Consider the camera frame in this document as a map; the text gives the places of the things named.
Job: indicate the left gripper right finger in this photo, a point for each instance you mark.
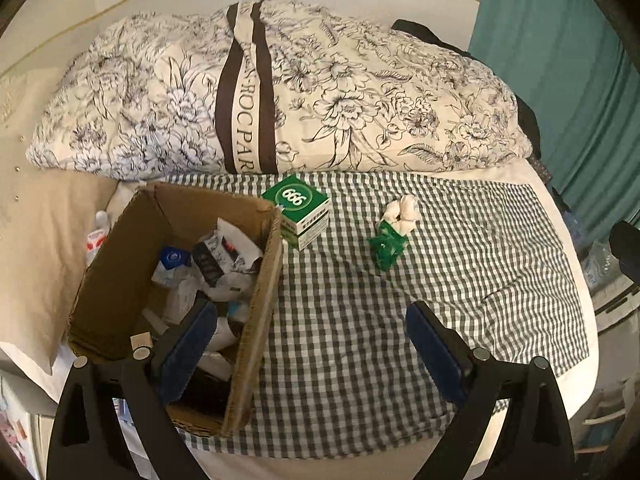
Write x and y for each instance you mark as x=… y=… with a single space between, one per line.
x=534 y=441

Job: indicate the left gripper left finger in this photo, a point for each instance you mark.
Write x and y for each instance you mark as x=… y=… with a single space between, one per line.
x=87 y=441

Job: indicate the tan paper box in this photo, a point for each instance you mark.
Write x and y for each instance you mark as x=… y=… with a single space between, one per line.
x=141 y=340

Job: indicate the clear blue-label floss jar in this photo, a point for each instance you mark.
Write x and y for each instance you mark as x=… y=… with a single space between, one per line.
x=173 y=266

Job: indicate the white dark-label sachet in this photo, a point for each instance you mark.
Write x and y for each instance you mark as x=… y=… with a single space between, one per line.
x=228 y=262

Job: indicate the white mattress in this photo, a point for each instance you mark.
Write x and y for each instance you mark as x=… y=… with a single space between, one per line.
x=565 y=239

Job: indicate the black garment behind duvet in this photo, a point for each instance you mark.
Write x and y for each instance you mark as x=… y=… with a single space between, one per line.
x=528 y=123

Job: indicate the teal curtain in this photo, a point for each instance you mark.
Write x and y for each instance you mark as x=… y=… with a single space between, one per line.
x=563 y=58

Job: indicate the green checked cloth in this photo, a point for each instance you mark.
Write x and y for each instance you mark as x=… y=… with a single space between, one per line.
x=400 y=309

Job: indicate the beige pillow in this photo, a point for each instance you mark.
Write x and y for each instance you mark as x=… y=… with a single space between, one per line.
x=45 y=218

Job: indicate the green white medicine box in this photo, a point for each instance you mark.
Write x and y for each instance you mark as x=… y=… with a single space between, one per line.
x=305 y=211

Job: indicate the beige tufted headboard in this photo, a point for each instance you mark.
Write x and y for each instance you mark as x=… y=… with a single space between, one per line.
x=23 y=98

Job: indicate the floral folded duvet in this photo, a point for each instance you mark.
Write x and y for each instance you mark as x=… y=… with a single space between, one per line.
x=268 y=87

